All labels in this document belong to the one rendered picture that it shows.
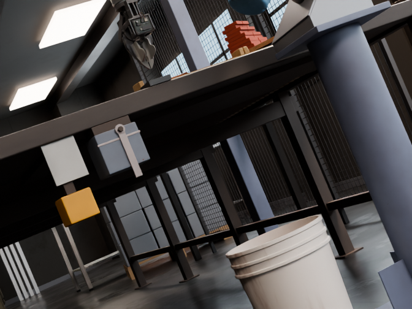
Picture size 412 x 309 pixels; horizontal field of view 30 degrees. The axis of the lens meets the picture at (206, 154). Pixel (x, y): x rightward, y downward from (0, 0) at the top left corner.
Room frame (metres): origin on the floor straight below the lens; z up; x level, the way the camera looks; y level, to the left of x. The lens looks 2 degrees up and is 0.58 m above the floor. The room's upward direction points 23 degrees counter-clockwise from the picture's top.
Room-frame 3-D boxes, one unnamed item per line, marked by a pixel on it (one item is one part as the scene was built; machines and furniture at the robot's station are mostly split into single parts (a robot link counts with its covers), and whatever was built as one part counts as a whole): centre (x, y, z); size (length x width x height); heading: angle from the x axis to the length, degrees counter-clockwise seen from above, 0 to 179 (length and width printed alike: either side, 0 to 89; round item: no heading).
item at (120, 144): (2.25, 0.23, 0.77); 0.14 x 0.11 x 0.18; 117
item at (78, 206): (2.16, 0.39, 0.74); 0.09 x 0.08 x 0.24; 117
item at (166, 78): (2.34, 0.06, 0.92); 0.08 x 0.08 x 0.02; 27
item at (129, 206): (7.98, 0.67, 0.54); 1.09 x 0.73 x 1.08; 101
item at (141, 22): (2.32, 0.05, 1.12); 0.09 x 0.08 x 0.12; 27
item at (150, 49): (2.33, 0.03, 1.02); 0.06 x 0.03 x 0.09; 27
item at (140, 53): (2.32, 0.06, 1.02); 0.06 x 0.03 x 0.09; 27
